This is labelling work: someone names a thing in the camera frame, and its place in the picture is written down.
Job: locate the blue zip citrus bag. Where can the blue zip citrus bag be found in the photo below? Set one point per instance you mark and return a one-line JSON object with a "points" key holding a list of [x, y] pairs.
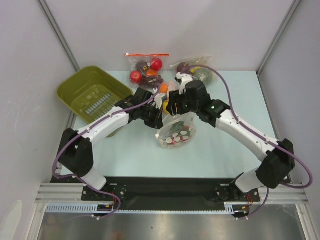
{"points": [[165, 88]]}

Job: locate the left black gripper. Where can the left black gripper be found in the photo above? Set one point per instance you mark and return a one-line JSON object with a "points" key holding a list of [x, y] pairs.
{"points": [[157, 122]]}

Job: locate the aluminium frame post left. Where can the aluminium frame post left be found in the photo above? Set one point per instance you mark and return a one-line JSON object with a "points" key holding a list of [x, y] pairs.
{"points": [[48, 14]]}

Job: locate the red zip fruit bag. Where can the red zip fruit bag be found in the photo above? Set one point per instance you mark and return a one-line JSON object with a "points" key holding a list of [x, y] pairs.
{"points": [[146, 68]]}

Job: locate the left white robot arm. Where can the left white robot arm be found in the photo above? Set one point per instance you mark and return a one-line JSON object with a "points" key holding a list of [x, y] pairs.
{"points": [[76, 146]]}

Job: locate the olive green plastic basket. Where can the olive green plastic basket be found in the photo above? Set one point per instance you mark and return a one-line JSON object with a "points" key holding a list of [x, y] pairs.
{"points": [[91, 93]]}

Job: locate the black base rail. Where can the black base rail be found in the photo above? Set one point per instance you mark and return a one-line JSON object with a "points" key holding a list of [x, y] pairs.
{"points": [[134, 191]]}

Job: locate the aluminium frame post right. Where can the aluminium frame post right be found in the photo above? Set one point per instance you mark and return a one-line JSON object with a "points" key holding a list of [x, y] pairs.
{"points": [[279, 35]]}

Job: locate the polka dot strawberry bag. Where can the polka dot strawberry bag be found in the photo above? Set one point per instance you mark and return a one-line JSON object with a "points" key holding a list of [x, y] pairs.
{"points": [[162, 134]]}

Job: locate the white cable duct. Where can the white cable duct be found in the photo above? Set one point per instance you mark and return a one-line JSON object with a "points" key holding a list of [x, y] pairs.
{"points": [[106, 208]]}

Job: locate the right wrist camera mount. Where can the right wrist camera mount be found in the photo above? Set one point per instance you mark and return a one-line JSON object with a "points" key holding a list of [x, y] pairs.
{"points": [[183, 79]]}

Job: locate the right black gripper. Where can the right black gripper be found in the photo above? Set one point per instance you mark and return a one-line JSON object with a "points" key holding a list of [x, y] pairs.
{"points": [[173, 106]]}

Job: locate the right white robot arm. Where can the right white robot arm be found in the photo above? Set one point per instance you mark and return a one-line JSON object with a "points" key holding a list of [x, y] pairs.
{"points": [[276, 163]]}

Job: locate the clear bag with melon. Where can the clear bag with melon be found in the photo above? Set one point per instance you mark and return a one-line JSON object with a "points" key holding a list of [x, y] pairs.
{"points": [[198, 73]]}

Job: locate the fake strawberry bunch with leaves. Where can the fake strawberry bunch with leaves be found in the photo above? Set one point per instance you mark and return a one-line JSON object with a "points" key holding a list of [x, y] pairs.
{"points": [[180, 132]]}

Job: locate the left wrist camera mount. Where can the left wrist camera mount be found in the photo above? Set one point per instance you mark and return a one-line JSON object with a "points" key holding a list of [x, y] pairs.
{"points": [[159, 99]]}

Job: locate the aluminium frame post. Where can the aluminium frame post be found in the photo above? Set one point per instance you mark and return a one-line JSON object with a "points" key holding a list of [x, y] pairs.
{"points": [[48, 14], [279, 35]]}

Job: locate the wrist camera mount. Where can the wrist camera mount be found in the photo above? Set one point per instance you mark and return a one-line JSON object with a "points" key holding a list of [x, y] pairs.
{"points": [[159, 99], [183, 79]]}

